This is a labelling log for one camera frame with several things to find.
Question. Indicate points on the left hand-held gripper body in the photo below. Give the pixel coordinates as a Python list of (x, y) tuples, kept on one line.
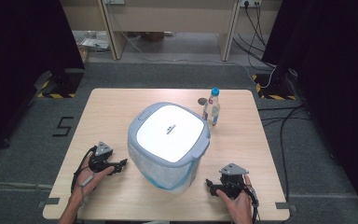
[(101, 157)]

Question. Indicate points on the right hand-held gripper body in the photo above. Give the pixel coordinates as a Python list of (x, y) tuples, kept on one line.
[(233, 183)]

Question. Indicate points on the white and blue pedal bin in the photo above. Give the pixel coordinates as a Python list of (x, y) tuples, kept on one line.
[(167, 133)]

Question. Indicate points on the clear water bottle blue cap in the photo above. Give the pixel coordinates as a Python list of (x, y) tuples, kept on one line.
[(211, 110)]

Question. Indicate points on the person's right hand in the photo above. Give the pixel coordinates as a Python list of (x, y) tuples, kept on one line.
[(240, 208)]

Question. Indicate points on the person's left hand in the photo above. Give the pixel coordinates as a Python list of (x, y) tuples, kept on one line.
[(88, 182)]

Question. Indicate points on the black tape floor marking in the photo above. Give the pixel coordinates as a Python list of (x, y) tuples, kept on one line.
[(62, 127)]

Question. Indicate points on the stand base with striped tape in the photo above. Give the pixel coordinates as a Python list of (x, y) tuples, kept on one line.
[(59, 88), (273, 91)]

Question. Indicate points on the clutter under desk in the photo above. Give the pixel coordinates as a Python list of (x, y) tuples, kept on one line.
[(91, 43)]

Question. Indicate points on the black curtain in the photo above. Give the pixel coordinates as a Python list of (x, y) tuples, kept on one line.
[(332, 62), (18, 46)]

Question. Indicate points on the beige wooden desk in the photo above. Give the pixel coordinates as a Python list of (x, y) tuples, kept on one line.
[(174, 15)]

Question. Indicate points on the grey table bracket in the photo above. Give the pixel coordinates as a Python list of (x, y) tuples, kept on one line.
[(51, 201), (284, 206)]

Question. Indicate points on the white wall socket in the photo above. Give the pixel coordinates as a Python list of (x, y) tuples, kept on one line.
[(250, 2)]

